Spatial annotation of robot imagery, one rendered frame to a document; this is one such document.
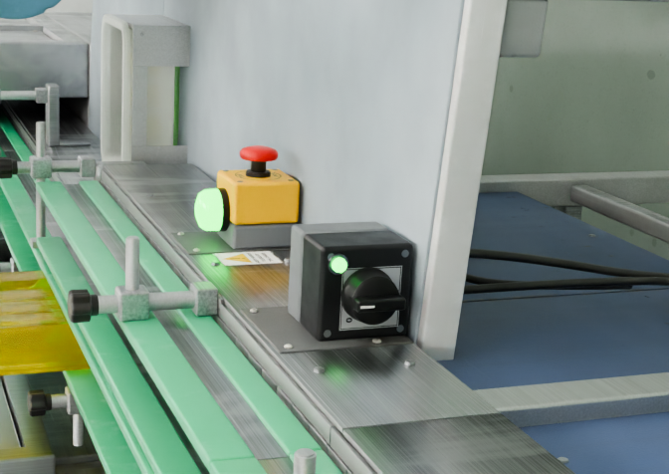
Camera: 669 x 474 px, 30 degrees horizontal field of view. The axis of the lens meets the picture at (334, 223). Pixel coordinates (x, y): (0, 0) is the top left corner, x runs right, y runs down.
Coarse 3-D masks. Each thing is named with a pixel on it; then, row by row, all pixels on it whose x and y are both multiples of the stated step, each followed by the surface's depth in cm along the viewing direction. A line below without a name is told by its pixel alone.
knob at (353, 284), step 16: (368, 272) 99; (352, 288) 99; (368, 288) 98; (384, 288) 99; (352, 304) 98; (368, 304) 97; (384, 304) 98; (400, 304) 98; (368, 320) 99; (384, 320) 100
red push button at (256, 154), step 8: (240, 152) 128; (248, 152) 127; (256, 152) 127; (264, 152) 127; (272, 152) 128; (256, 160) 127; (264, 160) 127; (272, 160) 128; (256, 168) 128; (264, 168) 129
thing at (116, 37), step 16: (112, 16) 176; (112, 32) 182; (128, 32) 168; (112, 48) 183; (128, 48) 168; (112, 64) 183; (128, 64) 168; (112, 80) 184; (128, 80) 169; (112, 96) 184; (128, 96) 169; (112, 112) 185; (128, 112) 170; (112, 128) 186; (128, 128) 170; (112, 144) 186; (128, 144) 171; (112, 160) 183; (128, 160) 172
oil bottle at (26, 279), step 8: (8, 272) 159; (16, 272) 159; (24, 272) 159; (32, 272) 159; (40, 272) 159; (0, 280) 155; (8, 280) 155; (16, 280) 155; (24, 280) 155; (32, 280) 156; (40, 280) 156; (0, 288) 154; (8, 288) 154; (16, 288) 154; (24, 288) 155
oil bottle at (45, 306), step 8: (0, 304) 147; (8, 304) 147; (16, 304) 147; (24, 304) 147; (32, 304) 147; (40, 304) 148; (48, 304) 148; (56, 304) 148; (0, 312) 144; (8, 312) 144; (16, 312) 144; (24, 312) 145; (32, 312) 145; (40, 312) 145; (48, 312) 145
